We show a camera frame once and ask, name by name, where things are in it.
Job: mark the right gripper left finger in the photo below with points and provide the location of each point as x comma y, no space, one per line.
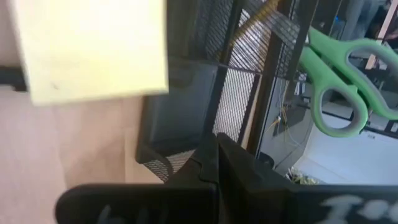
186,202

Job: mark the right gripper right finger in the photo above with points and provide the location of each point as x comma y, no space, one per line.
264,202

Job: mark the yellow sticky note pad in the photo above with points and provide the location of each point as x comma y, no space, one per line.
90,49

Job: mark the yellow pencil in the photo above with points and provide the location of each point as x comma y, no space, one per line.
258,15

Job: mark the black mesh desk organizer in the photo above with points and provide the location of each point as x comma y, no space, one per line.
186,102

